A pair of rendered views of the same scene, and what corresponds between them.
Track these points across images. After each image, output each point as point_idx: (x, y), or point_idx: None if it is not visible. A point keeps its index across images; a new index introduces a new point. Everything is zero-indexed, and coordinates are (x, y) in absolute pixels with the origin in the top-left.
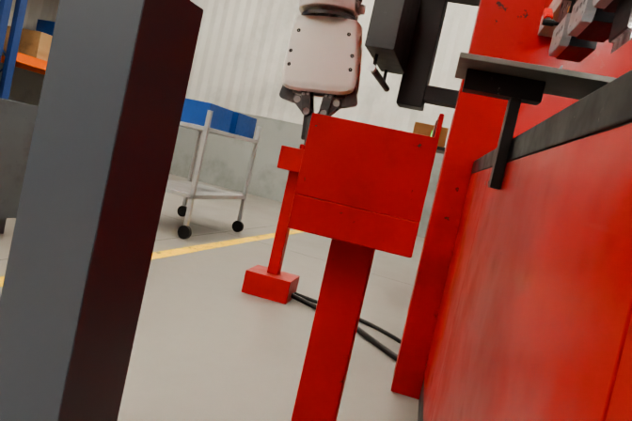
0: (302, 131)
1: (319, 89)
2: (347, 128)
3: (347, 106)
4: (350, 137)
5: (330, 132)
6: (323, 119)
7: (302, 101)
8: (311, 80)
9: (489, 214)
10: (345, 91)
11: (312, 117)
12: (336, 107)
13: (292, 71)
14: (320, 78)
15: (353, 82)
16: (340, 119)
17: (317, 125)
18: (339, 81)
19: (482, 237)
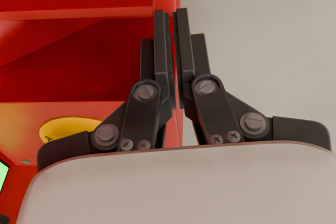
0: (204, 44)
1: (167, 150)
2: None
3: (70, 136)
4: None
5: None
6: None
7: (228, 109)
8: (208, 180)
9: (19, 192)
10: (57, 163)
11: None
12: (106, 122)
13: (314, 204)
14: (170, 194)
15: (22, 208)
16: (33, 6)
17: None
18: (78, 199)
19: (32, 170)
